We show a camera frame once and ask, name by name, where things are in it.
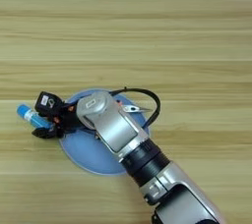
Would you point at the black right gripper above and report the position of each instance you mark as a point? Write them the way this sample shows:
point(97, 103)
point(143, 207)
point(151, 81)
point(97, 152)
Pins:
point(67, 118)

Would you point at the blue glue stick tube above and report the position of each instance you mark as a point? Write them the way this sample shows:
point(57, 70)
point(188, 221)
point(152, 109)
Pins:
point(31, 115)

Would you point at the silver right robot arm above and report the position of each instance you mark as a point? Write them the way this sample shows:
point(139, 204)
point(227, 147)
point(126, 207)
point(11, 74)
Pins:
point(118, 126)

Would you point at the black box with white label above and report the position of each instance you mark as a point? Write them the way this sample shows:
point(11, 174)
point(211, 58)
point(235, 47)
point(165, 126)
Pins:
point(48, 101)

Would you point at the round blue plate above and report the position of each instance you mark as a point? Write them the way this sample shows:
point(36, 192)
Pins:
point(82, 156)

